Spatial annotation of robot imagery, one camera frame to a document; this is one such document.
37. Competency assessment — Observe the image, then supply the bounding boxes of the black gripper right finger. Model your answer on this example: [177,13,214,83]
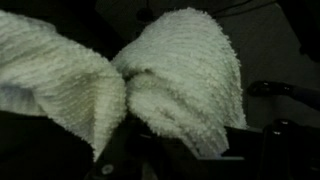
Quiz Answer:
[226,119,320,180]

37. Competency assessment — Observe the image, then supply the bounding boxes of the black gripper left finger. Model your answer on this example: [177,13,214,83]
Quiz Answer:
[84,114,201,180]

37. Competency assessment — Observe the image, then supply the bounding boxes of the white terry towel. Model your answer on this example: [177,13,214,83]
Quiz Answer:
[0,7,248,163]

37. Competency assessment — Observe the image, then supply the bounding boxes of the black glossy bar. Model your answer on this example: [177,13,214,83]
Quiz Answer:
[247,79,320,112]

